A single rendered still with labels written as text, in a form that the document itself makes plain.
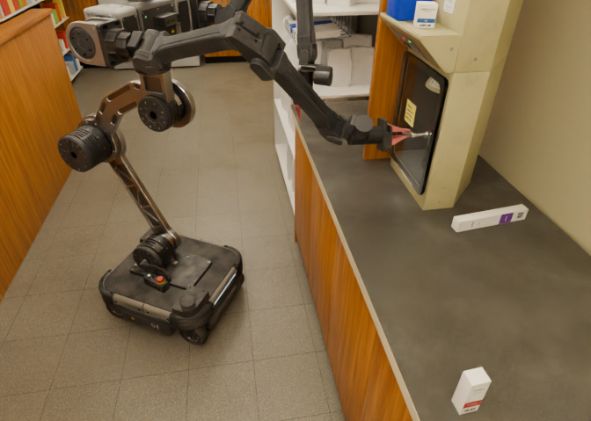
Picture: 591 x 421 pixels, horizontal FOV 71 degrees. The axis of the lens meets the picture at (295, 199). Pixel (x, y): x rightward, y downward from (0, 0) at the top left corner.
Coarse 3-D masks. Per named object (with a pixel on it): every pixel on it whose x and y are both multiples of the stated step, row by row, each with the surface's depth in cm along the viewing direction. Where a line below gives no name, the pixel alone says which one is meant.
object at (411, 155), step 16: (416, 64) 133; (416, 80) 134; (432, 80) 123; (400, 96) 147; (416, 96) 135; (432, 96) 124; (400, 112) 148; (416, 112) 136; (432, 112) 125; (416, 128) 137; (432, 128) 126; (400, 144) 151; (416, 144) 138; (432, 144) 127; (400, 160) 152; (416, 160) 139; (416, 176) 140
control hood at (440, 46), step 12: (384, 12) 132; (396, 24) 121; (408, 24) 118; (396, 36) 137; (408, 36) 117; (420, 36) 107; (432, 36) 107; (444, 36) 108; (456, 36) 108; (420, 48) 116; (432, 48) 109; (444, 48) 109; (456, 48) 110; (432, 60) 114; (444, 60) 111
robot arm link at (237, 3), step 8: (232, 0) 152; (240, 0) 151; (248, 0) 151; (224, 8) 152; (232, 8) 150; (240, 8) 152; (216, 16) 153; (224, 16) 152; (232, 16) 152; (216, 24) 154
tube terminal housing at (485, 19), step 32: (480, 0) 104; (512, 0) 107; (480, 32) 108; (512, 32) 122; (480, 64) 114; (448, 96) 118; (480, 96) 119; (448, 128) 124; (480, 128) 134; (448, 160) 130; (416, 192) 144; (448, 192) 138
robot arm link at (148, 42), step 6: (132, 36) 118; (138, 36) 117; (144, 36) 118; (150, 36) 117; (156, 36) 118; (132, 42) 117; (138, 42) 117; (144, 42) 117; (150, 42) 117; (132, 48) 117; (138, 48) 117; (144, 48) 116; (150, 48) 116
